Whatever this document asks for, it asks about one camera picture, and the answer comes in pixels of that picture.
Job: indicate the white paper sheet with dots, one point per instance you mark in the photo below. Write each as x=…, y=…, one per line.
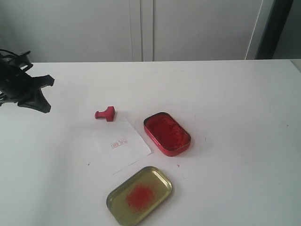
x=117, y=145

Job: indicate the gold tin lid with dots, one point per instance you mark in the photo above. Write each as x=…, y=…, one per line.
x=136, y=198

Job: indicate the dark door frame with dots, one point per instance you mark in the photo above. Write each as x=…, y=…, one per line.
x=282, y=34

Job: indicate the red rubber stamp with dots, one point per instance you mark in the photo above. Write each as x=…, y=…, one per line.
x=108, y=114

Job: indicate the red ink pad tin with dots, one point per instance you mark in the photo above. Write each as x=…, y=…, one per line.
x=167, y=134

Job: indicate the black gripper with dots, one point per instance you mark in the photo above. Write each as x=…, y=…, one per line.
x=14, y=82

